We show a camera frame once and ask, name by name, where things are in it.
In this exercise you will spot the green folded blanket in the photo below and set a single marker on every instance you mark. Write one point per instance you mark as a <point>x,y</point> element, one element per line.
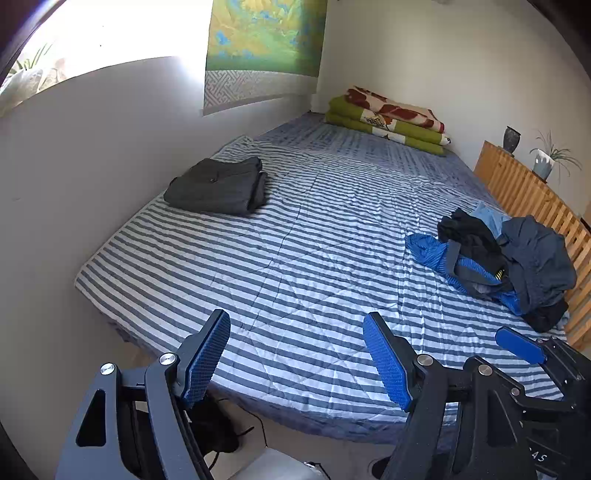
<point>341,113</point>

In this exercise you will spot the green wall hanging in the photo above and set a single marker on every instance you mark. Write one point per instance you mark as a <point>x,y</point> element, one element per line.
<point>258,37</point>

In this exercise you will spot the black garment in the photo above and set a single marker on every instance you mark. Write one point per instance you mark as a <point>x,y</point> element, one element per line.
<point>471,235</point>

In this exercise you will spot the red patterned folded blanket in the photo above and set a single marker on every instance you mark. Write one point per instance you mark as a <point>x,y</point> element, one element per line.
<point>401,113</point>

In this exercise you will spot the dark blue-grey jacket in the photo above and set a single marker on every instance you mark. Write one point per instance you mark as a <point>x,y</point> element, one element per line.
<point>540,258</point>

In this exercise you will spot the dark ceramic vase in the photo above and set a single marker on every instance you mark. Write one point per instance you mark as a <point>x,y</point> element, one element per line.
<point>511,138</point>

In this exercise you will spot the striped blue-white bed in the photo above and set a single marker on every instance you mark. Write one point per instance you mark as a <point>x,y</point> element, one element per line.
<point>300,230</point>

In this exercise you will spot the window sill plant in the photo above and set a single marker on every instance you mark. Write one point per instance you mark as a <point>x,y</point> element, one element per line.
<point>32,76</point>

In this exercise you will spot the wooden slatted rack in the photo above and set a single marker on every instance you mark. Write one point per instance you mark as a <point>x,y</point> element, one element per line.
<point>521,189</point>

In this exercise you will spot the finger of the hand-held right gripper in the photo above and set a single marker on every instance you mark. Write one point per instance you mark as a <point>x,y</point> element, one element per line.
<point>521,344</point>

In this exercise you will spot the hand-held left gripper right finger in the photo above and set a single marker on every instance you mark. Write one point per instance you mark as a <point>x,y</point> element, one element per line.
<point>388,364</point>

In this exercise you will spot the light blue cloth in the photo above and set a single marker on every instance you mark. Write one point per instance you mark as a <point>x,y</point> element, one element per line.
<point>489,214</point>

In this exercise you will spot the grey houndstooth pants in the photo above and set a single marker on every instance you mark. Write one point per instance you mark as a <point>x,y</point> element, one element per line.
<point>212,184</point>

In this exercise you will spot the potted spider plant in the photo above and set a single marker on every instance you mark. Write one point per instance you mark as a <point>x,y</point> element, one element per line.
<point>542,166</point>

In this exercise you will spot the blue knit garment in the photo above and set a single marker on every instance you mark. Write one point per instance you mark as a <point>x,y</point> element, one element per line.
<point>429,251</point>

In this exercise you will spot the white box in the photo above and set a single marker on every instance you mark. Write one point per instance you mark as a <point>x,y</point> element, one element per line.
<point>277,468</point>

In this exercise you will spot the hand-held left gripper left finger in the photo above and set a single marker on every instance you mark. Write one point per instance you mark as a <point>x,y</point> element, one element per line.
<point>207,355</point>

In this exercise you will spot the black floor object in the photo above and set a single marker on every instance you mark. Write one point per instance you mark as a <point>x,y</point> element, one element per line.
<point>381,466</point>

